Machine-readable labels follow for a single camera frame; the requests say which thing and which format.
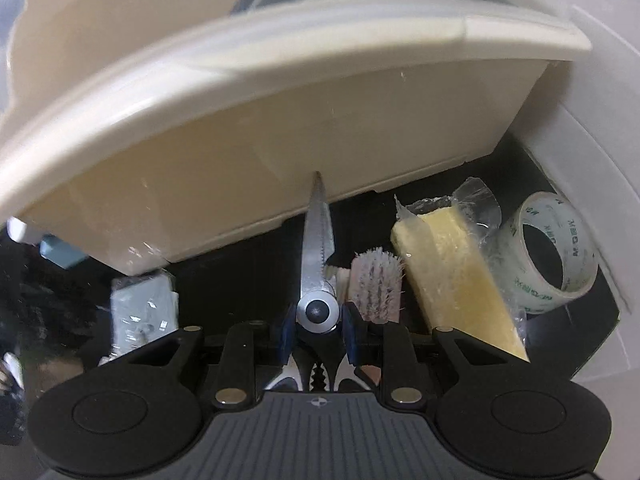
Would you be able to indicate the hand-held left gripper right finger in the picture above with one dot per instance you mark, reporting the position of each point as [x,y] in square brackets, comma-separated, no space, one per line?
[353,334]

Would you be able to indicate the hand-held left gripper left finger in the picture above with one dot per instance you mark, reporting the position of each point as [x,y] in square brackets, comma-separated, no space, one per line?
[283,334]

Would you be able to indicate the white translucent plastic drawer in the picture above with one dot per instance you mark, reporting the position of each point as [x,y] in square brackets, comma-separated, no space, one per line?
[602,160]

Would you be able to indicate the cream plastic drawer unit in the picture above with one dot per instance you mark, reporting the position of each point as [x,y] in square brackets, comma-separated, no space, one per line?
[300,135]

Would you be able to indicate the pink white bristle brush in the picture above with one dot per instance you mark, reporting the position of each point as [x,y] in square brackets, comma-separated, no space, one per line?
[376,285]

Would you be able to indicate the yellow sponge in clear wrap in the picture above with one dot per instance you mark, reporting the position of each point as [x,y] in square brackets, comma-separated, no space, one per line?
[452,280]

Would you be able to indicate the grey plastic packet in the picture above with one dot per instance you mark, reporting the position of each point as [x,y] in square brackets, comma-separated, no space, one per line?
[142,310]

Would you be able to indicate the clear packing tape roll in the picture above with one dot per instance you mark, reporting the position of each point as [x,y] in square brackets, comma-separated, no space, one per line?
[570,240]

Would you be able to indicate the small blue object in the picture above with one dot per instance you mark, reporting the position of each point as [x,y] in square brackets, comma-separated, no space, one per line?
[60,255]

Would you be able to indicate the small white object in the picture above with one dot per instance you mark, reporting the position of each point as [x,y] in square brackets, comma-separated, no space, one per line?
[20,230]

